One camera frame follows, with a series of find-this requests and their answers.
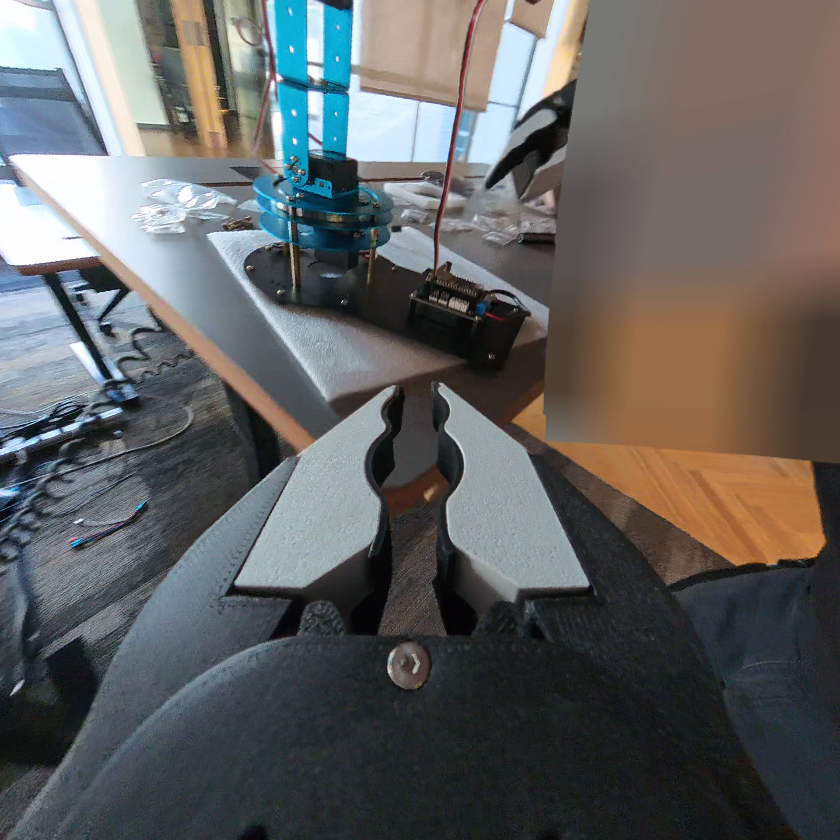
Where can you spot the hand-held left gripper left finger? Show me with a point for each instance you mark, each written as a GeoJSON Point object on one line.
{"type": "Point", "coordinates": [315, 518]}

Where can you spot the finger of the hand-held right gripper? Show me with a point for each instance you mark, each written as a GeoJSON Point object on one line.
{"type": "Point", "coordinates": [544, 177]}
{"type": "Point", "coordinates": [528, 138]}

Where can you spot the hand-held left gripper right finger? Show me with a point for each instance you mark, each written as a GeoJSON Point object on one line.
{"type": "Point", "coordinates": [512, 525]}

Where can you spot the black control board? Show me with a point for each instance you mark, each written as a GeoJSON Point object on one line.
{"type": "Point", "coordinates": [469, 321]}

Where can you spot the blue toy robot arm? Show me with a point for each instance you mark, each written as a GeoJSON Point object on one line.
{"type": "Point", "coordinates": [321, 210]}

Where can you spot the dark grey desk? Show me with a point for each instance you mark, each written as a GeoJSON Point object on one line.
{"type": "Point", "coordinates": [164, 262]}

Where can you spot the small black cylinder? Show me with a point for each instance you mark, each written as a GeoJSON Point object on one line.
{"type": "Point", "coordinates": [535, 237]}

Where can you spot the beige window blind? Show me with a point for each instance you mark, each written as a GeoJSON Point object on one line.
{"type": "Point", "coordinates": [426, 46]}

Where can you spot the white foam sheet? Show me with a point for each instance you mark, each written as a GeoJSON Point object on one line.
{"type": "Point", "coordinates": [328, 348]}

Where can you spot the power strip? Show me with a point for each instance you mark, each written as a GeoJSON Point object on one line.
{"type": "Point", "coordinates": [59, 433]}

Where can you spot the person's dark trouser leg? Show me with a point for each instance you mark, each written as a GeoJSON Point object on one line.
{"type": "Point", "coordinates": [774, 656]}

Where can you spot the brass standoff parts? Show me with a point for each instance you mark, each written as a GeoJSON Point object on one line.
{"type": "Point", "coordinates": [237, 223]}

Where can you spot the wooden pillar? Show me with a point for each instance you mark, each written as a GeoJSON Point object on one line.
{"type": "Point", "coordinates": [197, 65]}

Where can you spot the clear plastic bag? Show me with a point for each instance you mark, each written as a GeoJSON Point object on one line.
{"type": "Point", "coordinates": [174, 207]}

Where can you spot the grey table with black legs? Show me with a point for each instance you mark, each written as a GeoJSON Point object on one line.
{"type": "Point", "coordinates": [33, 229]}

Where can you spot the white foam frame piece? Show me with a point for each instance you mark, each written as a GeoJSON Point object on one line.
{"type": "Point", "coordinates": [420, 193]}

